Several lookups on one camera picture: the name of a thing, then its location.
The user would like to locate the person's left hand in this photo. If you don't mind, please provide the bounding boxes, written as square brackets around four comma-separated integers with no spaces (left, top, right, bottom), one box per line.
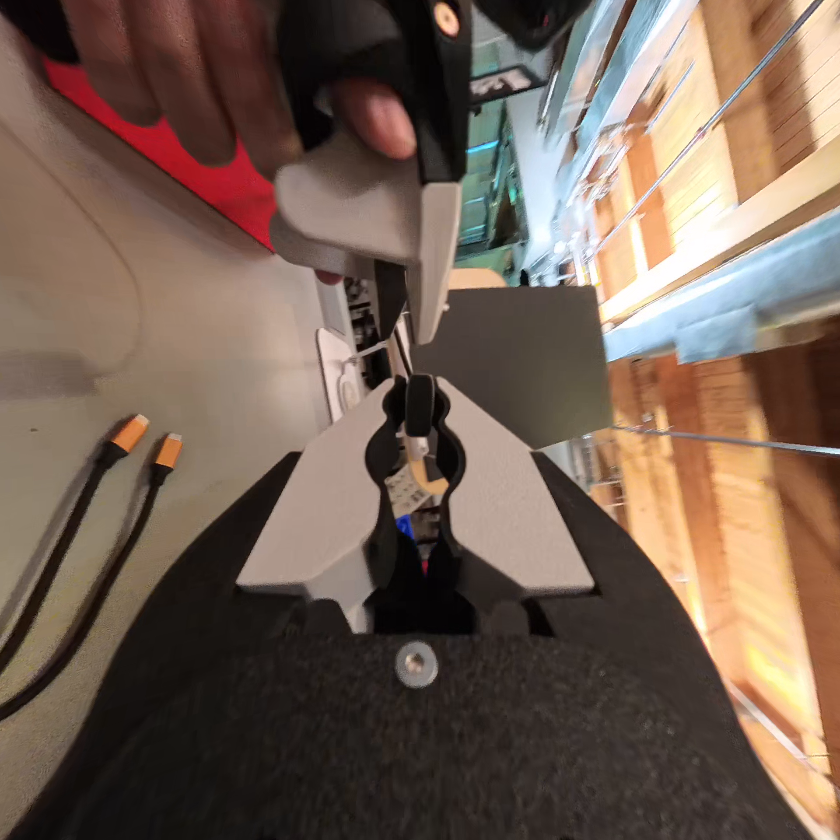
[62,0,418,173]

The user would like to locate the black cable orange plugs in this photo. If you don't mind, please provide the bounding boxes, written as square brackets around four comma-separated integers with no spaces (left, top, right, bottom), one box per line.
[0,413,185,723]

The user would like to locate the red storage bin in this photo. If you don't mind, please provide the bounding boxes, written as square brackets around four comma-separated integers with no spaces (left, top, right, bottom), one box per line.
[42,58,278,256]

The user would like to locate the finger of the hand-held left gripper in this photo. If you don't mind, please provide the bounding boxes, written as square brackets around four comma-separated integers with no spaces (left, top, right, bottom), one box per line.
[373,259,412,339]
[269,131,465,347]

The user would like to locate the thick black cable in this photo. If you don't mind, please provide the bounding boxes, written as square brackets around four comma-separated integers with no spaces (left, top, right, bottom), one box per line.
[392,328,439,439]

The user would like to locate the grey desk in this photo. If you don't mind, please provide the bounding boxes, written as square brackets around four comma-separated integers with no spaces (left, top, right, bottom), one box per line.
[0,13,421,840]

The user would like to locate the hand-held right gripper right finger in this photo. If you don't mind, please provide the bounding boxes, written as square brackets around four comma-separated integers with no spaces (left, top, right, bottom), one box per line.
[425,376,596,632]

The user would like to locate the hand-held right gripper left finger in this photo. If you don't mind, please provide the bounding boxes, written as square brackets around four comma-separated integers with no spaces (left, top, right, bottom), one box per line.
[235,375,409,634]

